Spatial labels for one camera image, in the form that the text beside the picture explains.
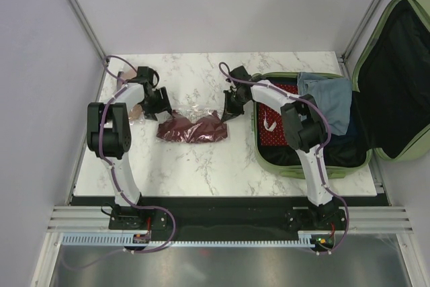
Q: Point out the right aluminium frame post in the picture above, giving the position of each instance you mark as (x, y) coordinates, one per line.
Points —
(361, 28)

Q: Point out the clear bag with beige bra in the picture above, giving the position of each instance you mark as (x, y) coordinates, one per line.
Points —
(136, 113)

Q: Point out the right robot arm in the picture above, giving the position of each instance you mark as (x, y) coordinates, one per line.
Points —
(306, 131)

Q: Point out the green open suitcase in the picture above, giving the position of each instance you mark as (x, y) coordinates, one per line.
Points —
(390, 99)

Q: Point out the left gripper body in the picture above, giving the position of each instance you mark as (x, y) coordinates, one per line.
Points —
(156, 103)

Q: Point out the clear bag with maroon clothes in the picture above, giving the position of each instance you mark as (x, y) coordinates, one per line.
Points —
(193, 125)

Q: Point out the left aluminium frame post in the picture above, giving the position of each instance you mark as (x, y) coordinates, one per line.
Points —
(87, 28)

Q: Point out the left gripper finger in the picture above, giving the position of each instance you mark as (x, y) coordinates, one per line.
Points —
(165, 115)
(150, 116)

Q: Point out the red polka dot garment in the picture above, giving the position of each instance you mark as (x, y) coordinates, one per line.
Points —
(270, 127)

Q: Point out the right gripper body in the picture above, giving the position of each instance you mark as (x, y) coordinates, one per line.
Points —
(234, 103)

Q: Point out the aluminium frame post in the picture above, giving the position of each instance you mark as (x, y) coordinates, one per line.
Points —
(361, 28)
(87, 28)

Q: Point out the light blue cloth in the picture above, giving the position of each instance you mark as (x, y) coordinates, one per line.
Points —
(333, 97)

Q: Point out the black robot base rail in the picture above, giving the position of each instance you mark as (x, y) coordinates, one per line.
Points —
(186, 219)

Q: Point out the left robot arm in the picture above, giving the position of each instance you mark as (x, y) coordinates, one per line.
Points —
(109, 137)

